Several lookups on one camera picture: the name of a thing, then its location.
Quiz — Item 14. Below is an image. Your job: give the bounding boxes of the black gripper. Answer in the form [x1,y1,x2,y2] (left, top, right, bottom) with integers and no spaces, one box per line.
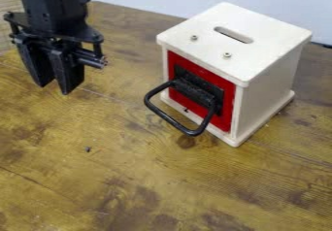
[4,0,105,95]

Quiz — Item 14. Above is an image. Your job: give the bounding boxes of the red drawer with black handle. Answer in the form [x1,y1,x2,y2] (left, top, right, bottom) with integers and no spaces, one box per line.
[144,51,235,136]

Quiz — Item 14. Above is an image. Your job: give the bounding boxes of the white wooden box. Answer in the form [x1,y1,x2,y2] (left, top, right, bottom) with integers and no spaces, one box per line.
[156,2,312,147]

